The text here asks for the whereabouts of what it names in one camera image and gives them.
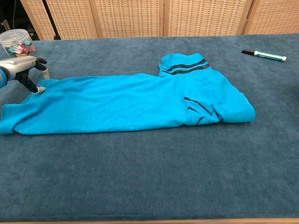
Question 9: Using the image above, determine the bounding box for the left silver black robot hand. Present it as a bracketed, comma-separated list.
[0, 56, 51, 94]

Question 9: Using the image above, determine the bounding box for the blue Carolina Panthers T-shirt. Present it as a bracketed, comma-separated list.
[0, 53, 256, 135]

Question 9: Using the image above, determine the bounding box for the clear jar of binder clips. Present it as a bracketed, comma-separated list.
[0, 28, 37, 58]

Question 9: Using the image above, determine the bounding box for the black tripod stand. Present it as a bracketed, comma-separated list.
[42, 0, 62, 40]

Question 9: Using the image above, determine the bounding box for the wicker folding screen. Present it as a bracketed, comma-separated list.
[20, 0, 299, 41]

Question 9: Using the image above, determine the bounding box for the blue carpet table cover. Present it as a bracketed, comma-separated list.
[0, 33, 299, 221]

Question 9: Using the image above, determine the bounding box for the white marker with black cap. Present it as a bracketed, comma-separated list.
[241, 49, 287, 63]

